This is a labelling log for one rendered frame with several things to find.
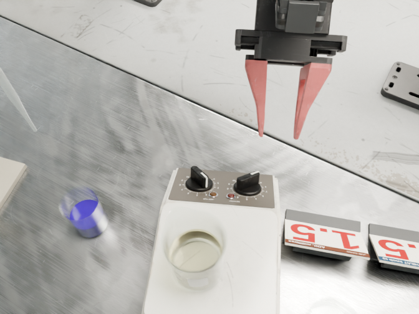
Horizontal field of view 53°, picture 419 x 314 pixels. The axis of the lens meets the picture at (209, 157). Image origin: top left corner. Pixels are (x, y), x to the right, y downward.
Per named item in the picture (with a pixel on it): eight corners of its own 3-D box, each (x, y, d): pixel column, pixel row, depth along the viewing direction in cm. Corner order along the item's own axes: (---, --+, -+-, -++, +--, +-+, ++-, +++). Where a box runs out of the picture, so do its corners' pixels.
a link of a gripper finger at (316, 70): (324, 144, 39) (335, 41, 38) (247, 138, 40) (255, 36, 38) (312, 137, 46) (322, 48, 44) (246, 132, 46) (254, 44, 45)
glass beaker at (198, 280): (237, 275, 40) (241, 245, 33) (189, 309, 38) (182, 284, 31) (202, 226, 42) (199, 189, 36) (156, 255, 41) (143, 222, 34)
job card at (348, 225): (285, 209, 52) (290, 194, 49) (360, 222, 51) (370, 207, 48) (280, 256, 49) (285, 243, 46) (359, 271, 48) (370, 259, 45)
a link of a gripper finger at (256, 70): (315, 144, 39) (327, 40, 38) (239, 137, 40) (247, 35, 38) (305, 136, 46) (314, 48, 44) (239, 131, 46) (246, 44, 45)
